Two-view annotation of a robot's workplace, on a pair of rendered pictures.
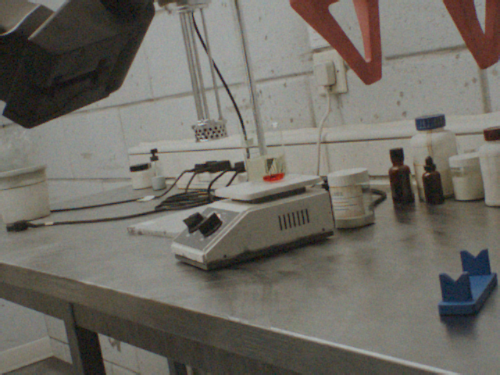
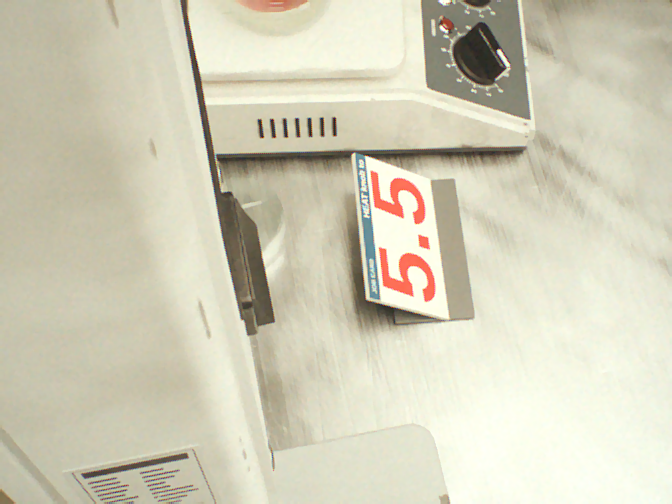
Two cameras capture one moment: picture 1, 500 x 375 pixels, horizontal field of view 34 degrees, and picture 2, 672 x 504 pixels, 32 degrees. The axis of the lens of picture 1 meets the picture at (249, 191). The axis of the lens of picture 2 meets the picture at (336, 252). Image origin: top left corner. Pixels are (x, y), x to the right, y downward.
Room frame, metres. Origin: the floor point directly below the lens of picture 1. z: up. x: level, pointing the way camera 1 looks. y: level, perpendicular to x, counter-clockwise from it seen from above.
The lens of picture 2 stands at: (1.54, 0.17, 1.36)
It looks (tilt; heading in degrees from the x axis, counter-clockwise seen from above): 63 degrees down; 205
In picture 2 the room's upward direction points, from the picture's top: 2 degrees counter-clockwise
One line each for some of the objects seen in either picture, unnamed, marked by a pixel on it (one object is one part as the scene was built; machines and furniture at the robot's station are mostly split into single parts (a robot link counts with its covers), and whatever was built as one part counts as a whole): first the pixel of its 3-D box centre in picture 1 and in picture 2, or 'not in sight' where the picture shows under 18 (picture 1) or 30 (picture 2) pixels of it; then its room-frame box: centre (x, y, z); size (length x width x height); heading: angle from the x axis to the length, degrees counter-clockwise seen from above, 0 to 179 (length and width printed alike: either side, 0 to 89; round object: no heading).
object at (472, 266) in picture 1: (466, 279); not in sight; (0.74, -0.19, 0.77); 0.10 x 0.03 x 0.04; 151
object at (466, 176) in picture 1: (470, 176); not in sight; (1.23, -0.34, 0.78); 0.06 x 0.06 x 0.07
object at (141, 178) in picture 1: (142, 176); not in sight; (2.22, 0.28, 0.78); 0.06 x 0.06 x 0.06
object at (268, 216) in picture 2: not in sight; (236, 226); (1.27, -0.02, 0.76); 0.06 x 0.06 x 0.02
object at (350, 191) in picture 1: (351, 198); not in sight; (1.18, -0.15, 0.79); 0.06 x 0.06 x 0.08
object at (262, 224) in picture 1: (255, 219); (342, 33); (1.14, 0.00, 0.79); 0.22 x 0.13 x 0.08; 114
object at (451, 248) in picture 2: not in sight; (413, 235); (1.24, 0.08, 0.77); 0.09 x 0.06 x 0.04; 27
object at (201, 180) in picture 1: (226, 177); not in sight; (1.90, 0.04, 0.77); 0.40 x 0.06 x 0.04; 34
